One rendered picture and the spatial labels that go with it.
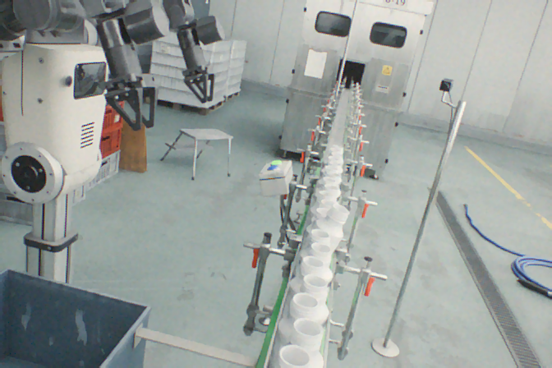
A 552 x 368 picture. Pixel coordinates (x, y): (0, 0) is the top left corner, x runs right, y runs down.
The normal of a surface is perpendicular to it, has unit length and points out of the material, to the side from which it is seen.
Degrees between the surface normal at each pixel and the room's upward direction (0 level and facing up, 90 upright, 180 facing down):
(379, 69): 90
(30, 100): 90
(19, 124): 101
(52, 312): 90
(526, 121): 90
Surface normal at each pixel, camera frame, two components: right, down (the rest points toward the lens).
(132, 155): -0.16, 0.43
